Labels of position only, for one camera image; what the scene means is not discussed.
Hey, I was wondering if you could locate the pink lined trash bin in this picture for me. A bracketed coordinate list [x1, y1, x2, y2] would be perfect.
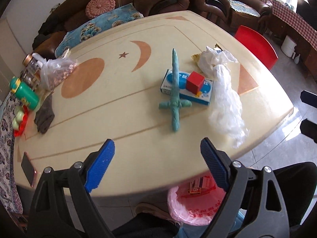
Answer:
[167, 174, 226, 226]

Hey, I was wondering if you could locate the clear bag of peanuts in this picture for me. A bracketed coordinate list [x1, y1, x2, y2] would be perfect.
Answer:
[32, 53, 77, 91]

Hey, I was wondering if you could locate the patterned sofa cover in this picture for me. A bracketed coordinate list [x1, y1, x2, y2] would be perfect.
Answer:
[0, 93, 23, 214]

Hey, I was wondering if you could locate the red plastic stool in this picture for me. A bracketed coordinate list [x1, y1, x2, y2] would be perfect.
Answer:
[235, 25, 278, 70]

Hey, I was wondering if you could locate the pink round cushion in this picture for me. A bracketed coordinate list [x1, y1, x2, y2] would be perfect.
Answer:
[85, 0, 116, 19]

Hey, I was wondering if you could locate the brown leather sofa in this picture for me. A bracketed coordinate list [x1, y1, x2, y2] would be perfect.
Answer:
[32, 0, 193, 59]

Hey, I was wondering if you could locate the checkered cloth side table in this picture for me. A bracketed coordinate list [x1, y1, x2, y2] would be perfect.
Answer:
[268, 0, 316, 79]

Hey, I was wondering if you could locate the grey cloth rag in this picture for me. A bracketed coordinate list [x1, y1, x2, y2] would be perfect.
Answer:
[34, 93, 55, 134]

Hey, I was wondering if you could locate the red plate with apples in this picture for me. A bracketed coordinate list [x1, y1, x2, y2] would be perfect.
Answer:
[12, 105, 29, 137]

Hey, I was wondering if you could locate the white tissue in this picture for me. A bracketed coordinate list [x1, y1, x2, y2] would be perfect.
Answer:
[197, 46, 238, 77]

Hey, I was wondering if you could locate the brown leather armchair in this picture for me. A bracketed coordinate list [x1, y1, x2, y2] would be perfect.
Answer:
[196, 0, 272, 34]

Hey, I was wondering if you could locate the green kids water bottle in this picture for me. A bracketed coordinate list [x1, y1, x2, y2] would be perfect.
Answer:
[9, 76, 39, 111]

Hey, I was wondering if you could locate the blue floral blanket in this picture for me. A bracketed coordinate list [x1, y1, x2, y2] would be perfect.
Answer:
[54, 3, 143, 58]

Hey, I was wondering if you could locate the yellow snack wrapper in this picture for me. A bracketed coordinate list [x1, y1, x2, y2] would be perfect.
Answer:
[191, 43, 225, 66]

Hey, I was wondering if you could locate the red cube box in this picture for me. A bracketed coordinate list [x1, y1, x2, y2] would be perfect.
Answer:
[186, 71, 205, 95]

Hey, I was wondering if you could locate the white appliance on floor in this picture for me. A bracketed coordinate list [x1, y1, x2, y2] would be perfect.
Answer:
[281, 36, 297, 58]

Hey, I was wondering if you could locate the blue white medicine box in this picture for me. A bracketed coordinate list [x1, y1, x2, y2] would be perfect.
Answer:
[159, 68, 215, 106]

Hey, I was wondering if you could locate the teal toy airplane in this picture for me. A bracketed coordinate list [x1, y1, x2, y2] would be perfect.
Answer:
[158, 48, 192, 132]

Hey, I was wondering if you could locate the black smartphone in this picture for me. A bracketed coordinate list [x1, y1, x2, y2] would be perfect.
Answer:
[21, 152, 36, 187]

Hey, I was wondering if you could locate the glass tea bottle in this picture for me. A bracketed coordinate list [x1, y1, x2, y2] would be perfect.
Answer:
[20, 54, 40, 91]

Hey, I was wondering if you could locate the teal seat pad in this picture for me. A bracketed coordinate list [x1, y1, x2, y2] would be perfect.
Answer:
[229, 0, 260, 17]

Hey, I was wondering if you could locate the white plastic bag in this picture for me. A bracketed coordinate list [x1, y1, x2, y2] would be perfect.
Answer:
[207, 64, 249, 149]

